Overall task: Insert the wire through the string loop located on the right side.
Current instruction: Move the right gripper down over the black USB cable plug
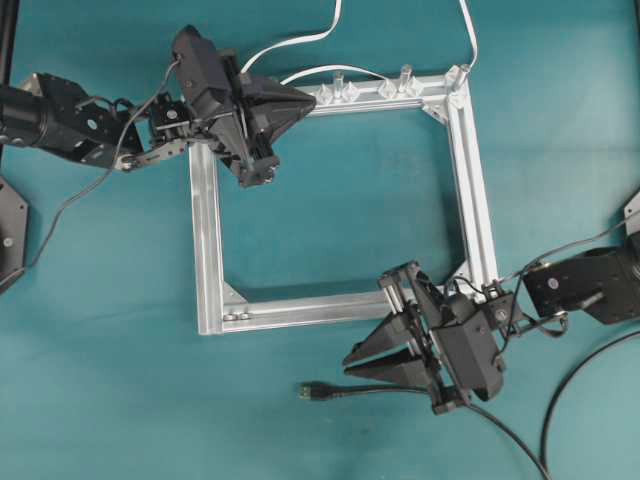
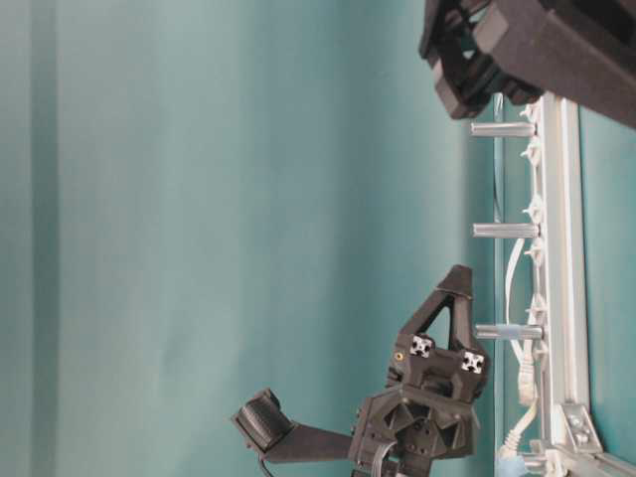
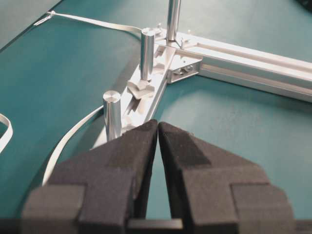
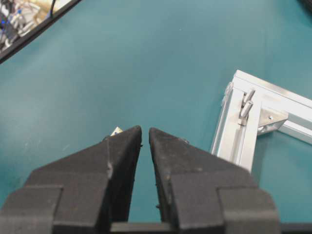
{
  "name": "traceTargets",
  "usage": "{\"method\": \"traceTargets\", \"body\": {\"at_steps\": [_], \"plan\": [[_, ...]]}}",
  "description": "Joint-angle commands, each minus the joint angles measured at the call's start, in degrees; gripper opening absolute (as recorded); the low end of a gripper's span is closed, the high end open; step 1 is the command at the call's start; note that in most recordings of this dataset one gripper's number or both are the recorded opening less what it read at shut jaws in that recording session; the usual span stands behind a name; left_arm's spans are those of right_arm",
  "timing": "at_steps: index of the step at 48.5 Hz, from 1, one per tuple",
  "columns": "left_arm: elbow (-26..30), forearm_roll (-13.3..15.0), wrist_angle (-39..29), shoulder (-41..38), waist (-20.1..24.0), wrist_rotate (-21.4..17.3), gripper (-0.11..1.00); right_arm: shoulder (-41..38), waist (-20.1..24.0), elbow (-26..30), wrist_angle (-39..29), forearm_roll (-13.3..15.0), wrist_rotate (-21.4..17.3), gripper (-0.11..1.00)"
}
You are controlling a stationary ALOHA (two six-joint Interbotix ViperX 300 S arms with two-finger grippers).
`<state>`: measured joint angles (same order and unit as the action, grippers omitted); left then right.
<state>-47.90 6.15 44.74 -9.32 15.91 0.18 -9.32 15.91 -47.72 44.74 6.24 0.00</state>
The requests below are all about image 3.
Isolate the silver metal post far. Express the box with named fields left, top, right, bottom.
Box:
left=166, top=0, right=181, bottom=41

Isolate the white flat ribbon cable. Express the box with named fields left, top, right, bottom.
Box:
left=0, top=11, right=156, bottom=187

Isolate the silver metal post middle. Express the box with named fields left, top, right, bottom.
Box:
left=140, top=28, right=155, bottom=80

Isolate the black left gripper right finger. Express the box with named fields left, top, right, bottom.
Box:
left=158, top=122, right=295, bottom=234

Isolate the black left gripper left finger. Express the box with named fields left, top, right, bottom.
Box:
left=21, top=119, right=157, bottom=234

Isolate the aluminium extrusion frame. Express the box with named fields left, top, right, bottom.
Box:
left=90, top=29, right=312, bottom=151

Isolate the silver metal post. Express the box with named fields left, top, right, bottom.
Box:
left=103, top=90, right=121, bottom=141
left=166, top=0, right=181, bottom=41
left=140, top=28, right=155, bottom=80

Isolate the silver metal post near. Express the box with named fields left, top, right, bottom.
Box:
left=103, top=90, right=121, bottom=141

